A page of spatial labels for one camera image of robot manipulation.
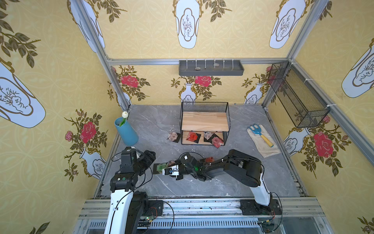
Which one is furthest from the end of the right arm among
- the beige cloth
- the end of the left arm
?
the beige cloth

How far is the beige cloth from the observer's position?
95 cm

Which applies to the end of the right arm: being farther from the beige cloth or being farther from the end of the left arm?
the beige cloth
